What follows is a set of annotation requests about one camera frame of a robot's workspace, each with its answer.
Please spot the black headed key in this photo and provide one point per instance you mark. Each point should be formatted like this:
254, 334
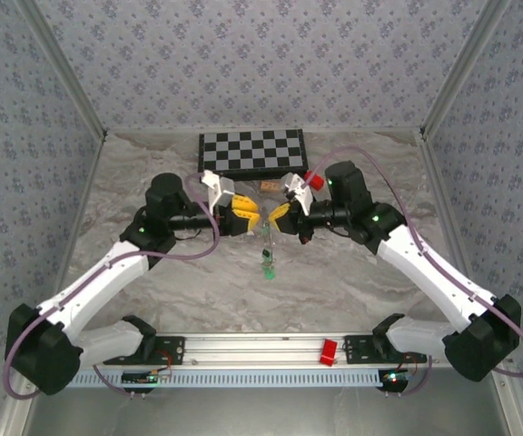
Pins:
266, 252

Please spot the green plastic key tag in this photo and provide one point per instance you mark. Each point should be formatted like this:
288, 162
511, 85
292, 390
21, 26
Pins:
269, 272

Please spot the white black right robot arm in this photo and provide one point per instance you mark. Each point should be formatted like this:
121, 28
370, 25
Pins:
425, 268

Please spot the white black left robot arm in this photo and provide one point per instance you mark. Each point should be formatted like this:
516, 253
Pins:
98, 281

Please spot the printed wooden block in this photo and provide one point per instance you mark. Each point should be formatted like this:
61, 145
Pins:
268, 186

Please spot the red wooden block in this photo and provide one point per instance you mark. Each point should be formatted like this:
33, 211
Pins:
317, 181

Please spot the black checkerboard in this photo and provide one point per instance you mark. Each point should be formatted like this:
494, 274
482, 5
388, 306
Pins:
252, 150

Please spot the red plastic brick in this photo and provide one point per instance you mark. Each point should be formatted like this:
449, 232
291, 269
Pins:
328, 350

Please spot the small circuit board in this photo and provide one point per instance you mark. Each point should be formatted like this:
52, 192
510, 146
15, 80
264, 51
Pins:
136, 377
393, 377

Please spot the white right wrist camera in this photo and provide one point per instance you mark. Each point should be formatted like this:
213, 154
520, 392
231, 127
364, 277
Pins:
300, 191

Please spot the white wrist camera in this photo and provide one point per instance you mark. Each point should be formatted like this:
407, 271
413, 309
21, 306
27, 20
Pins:
300, 191
218, 186

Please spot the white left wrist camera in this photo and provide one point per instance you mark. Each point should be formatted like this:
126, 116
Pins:
218, 186

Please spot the aluminium frame side rail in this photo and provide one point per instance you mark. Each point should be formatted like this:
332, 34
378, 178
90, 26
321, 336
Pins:
90, 181
441, 181

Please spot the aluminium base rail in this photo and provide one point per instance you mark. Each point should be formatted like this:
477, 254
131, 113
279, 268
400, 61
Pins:
252, 349

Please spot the aluminium frame post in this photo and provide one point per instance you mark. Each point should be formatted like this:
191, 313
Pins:
66, 68
461, 68

